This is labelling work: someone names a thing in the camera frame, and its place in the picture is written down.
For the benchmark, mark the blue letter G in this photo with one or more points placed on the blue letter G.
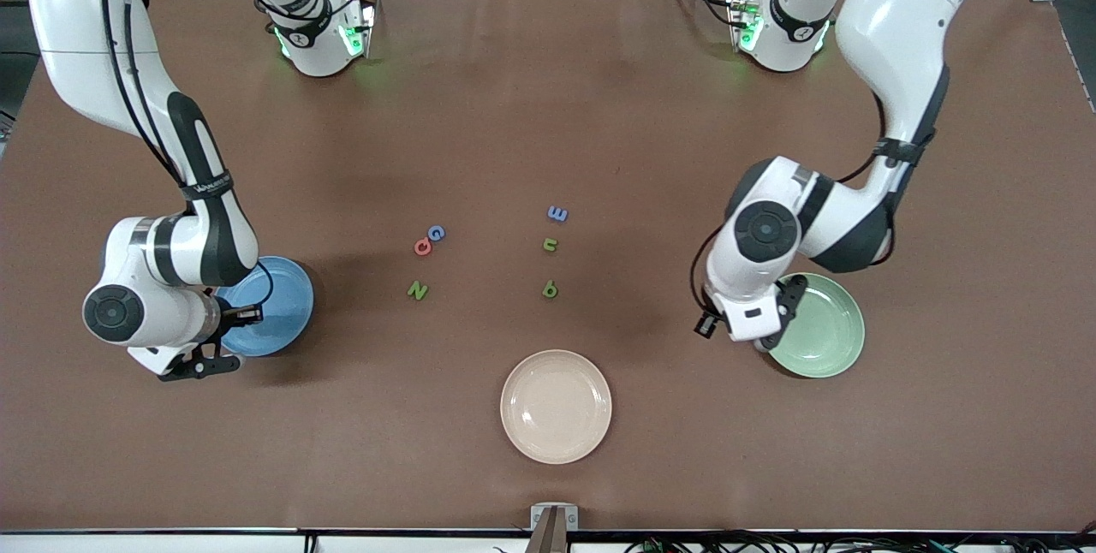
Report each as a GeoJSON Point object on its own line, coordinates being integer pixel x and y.
{"type": "Point", "coordinates": [437, 233]}

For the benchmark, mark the green plate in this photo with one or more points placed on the green plate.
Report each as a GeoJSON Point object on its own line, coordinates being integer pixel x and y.
{"type": "Point", "coordinates": [826, 330]}

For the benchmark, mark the white table edge rail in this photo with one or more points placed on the white table edge rail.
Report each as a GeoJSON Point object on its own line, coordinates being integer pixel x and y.
{"type": "Point", "coordinates": [171, 543]}

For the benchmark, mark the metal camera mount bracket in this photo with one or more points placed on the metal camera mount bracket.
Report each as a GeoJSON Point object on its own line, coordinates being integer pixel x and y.
{"type": "Point", "coordinates": [554, 519]}

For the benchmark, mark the blue letter m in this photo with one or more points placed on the blue letter m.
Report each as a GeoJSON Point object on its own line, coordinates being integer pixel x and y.
{"type": "Point", "coordinates": [557, 213]}

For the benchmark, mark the green letter N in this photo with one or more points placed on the green letter N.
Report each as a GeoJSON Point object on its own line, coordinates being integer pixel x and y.
{"type": "Point", "coordinates": [418, 290]}

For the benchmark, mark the red letter Q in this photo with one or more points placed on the red letter Q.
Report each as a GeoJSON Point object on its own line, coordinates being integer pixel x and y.
{"type": "Point", "coordinates": [422, 246]}

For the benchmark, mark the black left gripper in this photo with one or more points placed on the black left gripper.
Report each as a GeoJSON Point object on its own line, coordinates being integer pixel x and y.
{"type": "Point", "coordinates": [718, 316]}

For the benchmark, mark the green letter q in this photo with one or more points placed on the green letter q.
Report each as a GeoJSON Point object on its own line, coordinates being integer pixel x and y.
{"type": "Point", "coordinates": [550, 288]}

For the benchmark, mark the brown table cover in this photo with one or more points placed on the brown table cover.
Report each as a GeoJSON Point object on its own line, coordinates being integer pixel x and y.
{"type": "Point", "coordinates": [514, 108]}

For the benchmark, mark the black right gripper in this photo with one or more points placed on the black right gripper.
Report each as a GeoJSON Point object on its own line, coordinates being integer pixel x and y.
{"type": "Point", "coordinates": [229, 312]}

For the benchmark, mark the blue plate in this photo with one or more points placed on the blue plate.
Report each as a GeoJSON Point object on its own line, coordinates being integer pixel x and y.
{"type": "Point", "coordinates": [282, 305]}

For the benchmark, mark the beige plate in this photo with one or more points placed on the beige plate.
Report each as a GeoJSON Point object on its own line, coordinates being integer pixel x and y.
{"type": "Point", "coordinates": [556, 406]}

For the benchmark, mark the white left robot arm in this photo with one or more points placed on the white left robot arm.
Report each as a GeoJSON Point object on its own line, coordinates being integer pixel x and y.
{"type": "Point", "coordinates": [899, 22]}

